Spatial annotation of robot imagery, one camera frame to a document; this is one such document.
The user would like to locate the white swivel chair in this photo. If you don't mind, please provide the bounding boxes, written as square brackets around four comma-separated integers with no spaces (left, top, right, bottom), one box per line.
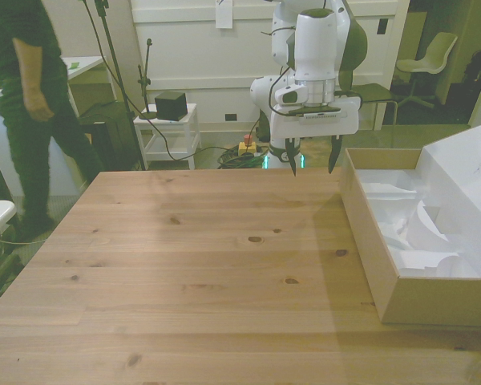
[395,31,459,108]

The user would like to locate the white paper sheet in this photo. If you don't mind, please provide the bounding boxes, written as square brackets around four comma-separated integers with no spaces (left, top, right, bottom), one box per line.
[215,0,233,30]

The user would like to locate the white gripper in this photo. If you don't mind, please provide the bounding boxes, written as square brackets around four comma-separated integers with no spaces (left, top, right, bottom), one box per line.
[269,95,361,177]

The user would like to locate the yellow emergency stop button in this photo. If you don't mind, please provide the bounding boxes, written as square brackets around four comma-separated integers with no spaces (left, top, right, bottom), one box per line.
[237,135,258,157]

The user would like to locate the black cable bundle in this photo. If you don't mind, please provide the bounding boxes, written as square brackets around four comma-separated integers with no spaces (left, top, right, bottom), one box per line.
[216,146,270,169]

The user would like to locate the white crumpled packing paper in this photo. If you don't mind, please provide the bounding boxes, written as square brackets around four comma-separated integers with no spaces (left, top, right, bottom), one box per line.
[354,168,472,278]

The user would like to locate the black seat chair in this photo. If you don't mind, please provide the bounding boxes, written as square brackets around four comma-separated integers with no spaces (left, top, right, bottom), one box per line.
[350,83,400,132]

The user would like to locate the person in dark clothes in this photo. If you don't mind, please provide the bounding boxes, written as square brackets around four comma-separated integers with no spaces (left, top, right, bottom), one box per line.
[0,0,105,244]

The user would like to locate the black tripod stand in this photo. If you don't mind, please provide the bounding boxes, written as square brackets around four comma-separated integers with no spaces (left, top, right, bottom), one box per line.
[80,0,148,172]

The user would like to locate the black microphone stand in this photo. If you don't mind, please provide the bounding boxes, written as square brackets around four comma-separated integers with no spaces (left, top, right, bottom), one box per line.
[137,38,160,121]

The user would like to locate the small white side table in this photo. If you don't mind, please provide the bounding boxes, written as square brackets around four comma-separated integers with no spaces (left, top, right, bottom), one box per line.
[133,103,203,171]

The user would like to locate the white box lid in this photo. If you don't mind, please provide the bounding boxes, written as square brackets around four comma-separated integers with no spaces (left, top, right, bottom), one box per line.
[414,119,481,278]

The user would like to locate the white desk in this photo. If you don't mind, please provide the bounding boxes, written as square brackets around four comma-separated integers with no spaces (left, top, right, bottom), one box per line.
[59,55,118,117]

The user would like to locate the brown cardboard box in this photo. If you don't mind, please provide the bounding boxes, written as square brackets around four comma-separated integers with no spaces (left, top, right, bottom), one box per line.
[339,148,481,326]

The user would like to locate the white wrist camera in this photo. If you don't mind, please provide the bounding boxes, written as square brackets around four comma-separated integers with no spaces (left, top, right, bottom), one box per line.
[274,83,309,106]

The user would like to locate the black cube box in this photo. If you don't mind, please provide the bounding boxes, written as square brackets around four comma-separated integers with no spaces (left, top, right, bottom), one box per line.
[154,91,186,122]

